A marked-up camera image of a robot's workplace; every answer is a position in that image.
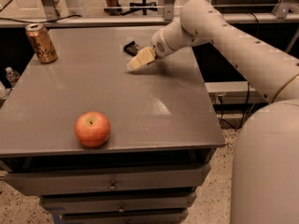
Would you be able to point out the black office chair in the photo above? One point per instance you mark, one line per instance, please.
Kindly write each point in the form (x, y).
(144, 6)

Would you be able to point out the person leg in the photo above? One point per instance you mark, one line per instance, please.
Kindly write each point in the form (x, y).
(113, 7)

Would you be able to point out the grey drawer cabinet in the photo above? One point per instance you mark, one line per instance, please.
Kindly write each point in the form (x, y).
(163, 131)

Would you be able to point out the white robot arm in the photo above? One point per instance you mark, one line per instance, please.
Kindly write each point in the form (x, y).
(265, 176)

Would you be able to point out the clear water bottle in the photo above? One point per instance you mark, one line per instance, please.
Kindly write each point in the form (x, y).
(13, 76)

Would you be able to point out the orange soda can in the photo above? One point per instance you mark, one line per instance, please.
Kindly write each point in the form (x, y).
(39, 38)

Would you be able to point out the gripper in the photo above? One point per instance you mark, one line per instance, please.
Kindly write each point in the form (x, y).
(160, 47)

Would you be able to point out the grey metal frame rail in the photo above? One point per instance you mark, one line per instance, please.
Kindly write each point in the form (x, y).
(141, 20)

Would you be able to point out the red apple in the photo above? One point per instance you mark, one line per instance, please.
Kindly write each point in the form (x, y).
(92, 129)

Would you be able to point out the black rxbar chocolate bar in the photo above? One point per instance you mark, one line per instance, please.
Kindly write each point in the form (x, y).
(132, 48)

